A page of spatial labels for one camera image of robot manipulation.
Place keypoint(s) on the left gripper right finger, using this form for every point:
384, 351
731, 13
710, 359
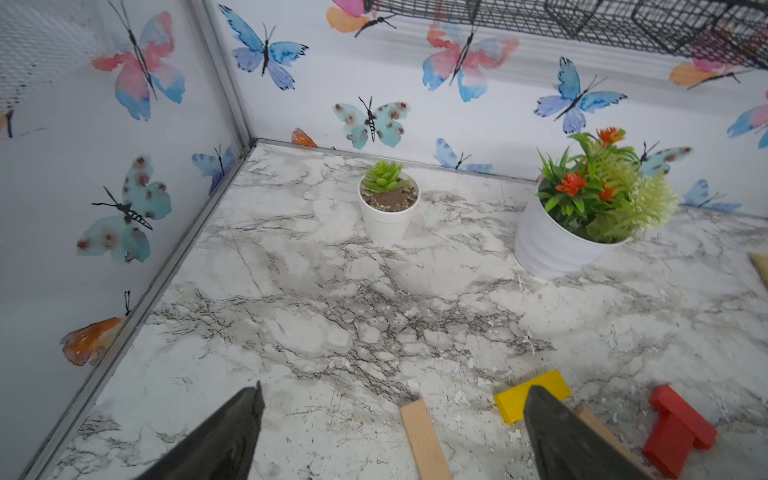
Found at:
565, 447

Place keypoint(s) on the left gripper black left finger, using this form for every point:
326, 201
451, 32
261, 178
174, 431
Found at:
222, 447

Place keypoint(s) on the natural wood block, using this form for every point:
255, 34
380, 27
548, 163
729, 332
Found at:
588, 417
429, 458

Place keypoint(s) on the yellow block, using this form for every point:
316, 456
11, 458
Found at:
511, 402

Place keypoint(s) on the red block long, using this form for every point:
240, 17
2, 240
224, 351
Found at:
669, 445

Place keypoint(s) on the red block short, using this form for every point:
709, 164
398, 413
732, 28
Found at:
666, 400

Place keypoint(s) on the flowering potted plant white pot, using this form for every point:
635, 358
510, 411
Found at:
588, 203

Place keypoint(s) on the small green potted plant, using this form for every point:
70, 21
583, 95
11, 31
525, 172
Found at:
388, 198

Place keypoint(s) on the black wire wall basket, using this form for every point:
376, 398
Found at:
730, 32

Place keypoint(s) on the white mesh wall basket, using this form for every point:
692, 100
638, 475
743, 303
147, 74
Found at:
43, 42

